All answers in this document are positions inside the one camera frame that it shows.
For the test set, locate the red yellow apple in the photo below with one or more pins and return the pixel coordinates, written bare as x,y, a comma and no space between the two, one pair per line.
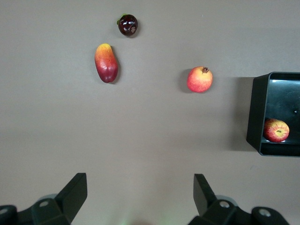
276,131

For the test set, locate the red yellow pomegranate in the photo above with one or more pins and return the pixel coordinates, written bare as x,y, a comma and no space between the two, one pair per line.
199,80

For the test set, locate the brown table mat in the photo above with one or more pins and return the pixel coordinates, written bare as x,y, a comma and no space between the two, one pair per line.
150,122

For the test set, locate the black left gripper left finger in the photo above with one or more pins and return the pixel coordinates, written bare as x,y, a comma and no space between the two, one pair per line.
72,197

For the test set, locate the black plastic box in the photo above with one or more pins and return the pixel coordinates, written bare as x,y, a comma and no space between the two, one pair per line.
257,112

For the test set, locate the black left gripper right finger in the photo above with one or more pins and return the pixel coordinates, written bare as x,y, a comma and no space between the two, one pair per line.
204,197

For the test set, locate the red yellow mango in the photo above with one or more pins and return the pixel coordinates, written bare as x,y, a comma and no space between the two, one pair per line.
106,65

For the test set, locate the dark purple mangosteen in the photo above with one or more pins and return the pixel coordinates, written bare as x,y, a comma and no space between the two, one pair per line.
127,25

